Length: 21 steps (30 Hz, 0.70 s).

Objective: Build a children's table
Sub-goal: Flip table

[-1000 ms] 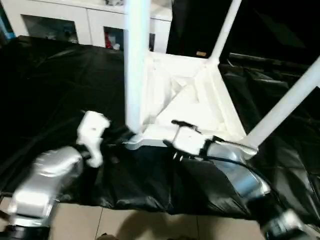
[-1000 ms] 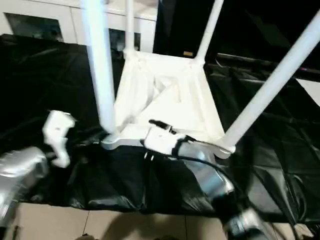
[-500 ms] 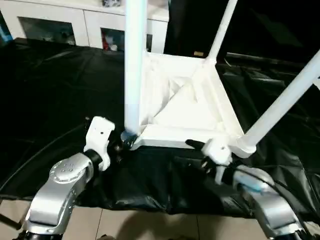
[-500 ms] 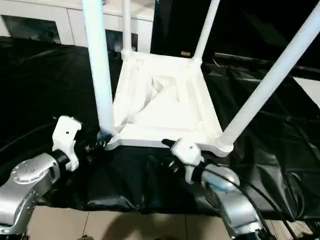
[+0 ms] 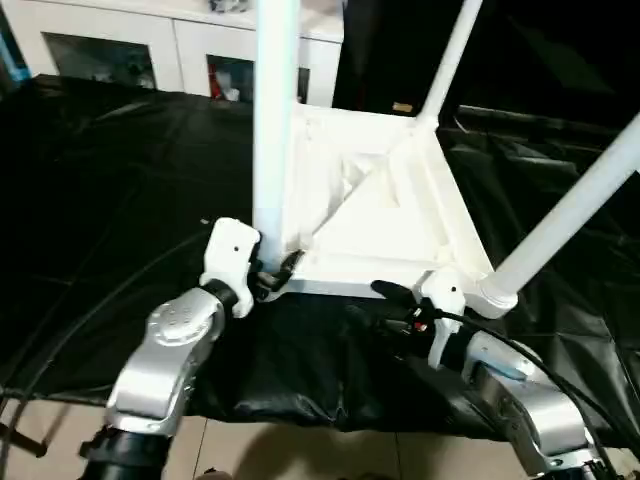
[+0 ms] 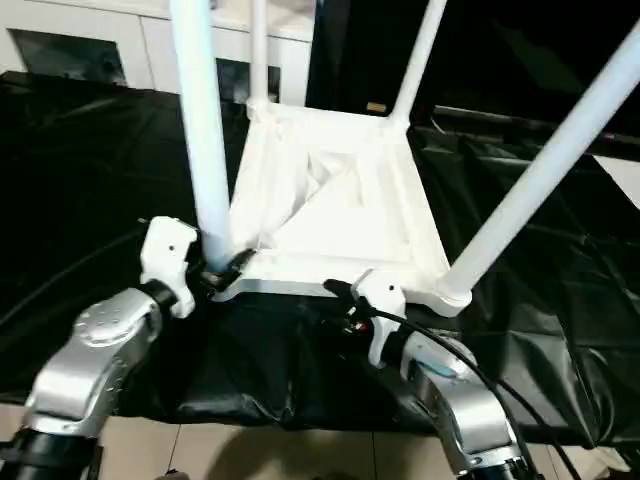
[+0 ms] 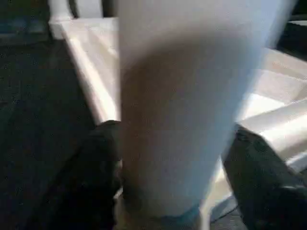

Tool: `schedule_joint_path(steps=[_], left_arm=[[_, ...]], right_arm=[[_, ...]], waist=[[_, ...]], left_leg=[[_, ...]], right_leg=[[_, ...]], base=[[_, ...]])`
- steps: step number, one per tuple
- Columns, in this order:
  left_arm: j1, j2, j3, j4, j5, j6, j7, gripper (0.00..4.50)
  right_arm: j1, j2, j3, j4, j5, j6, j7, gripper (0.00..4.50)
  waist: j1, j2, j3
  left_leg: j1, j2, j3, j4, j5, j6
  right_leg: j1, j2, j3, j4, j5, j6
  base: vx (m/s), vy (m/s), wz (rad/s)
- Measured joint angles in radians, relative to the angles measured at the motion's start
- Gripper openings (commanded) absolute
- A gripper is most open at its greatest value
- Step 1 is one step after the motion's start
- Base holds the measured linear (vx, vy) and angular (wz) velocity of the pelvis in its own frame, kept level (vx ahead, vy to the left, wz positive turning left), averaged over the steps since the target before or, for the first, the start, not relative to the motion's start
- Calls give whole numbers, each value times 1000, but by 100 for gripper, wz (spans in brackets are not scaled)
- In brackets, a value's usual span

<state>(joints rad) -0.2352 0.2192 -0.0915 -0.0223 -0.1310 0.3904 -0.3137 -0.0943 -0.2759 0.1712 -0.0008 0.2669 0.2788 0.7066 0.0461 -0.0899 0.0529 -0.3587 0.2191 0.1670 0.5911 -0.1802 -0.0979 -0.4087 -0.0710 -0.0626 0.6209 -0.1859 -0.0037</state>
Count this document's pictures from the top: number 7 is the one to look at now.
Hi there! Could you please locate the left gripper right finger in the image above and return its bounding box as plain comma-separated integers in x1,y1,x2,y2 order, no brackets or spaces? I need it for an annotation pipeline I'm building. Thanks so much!
222,124,307,230

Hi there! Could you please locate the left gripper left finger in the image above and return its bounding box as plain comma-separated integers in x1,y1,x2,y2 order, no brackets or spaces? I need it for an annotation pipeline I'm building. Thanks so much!
35,119,125,230

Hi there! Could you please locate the white plastic table top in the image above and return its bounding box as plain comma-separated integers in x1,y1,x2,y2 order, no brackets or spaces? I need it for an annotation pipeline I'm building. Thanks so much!
48,16,307,230

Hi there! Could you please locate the white plastic table leg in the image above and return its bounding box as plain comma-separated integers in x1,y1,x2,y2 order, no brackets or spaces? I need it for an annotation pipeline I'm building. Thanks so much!
118,0,298,217
48,0,73,24

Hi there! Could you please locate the black work mat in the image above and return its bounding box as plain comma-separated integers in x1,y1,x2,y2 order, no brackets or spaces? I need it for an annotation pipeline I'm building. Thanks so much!
0,21,121,230

